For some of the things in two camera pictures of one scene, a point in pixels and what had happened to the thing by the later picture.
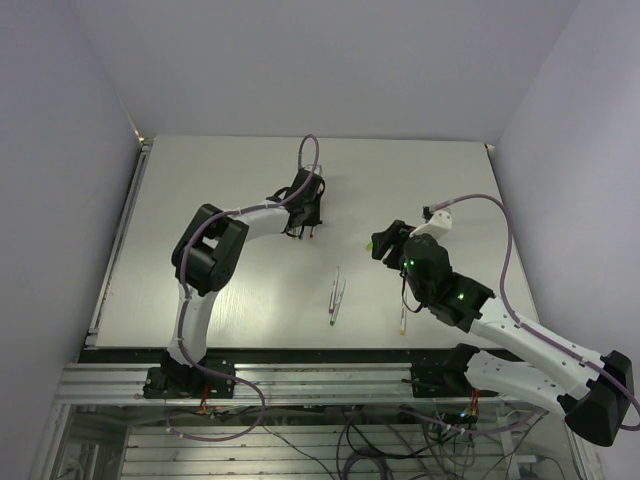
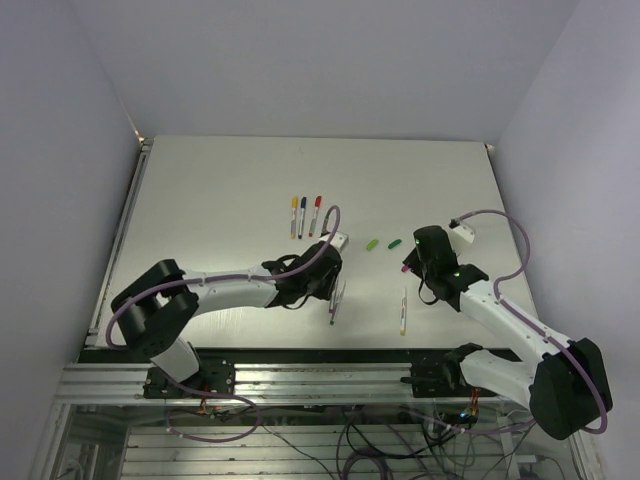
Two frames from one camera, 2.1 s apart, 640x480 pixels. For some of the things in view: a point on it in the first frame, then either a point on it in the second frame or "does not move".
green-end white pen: [338, 303] does not move
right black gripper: [396, 235] → [413, 263]
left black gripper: [315, 220] → [324, 293]
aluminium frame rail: [262, 385] does not move
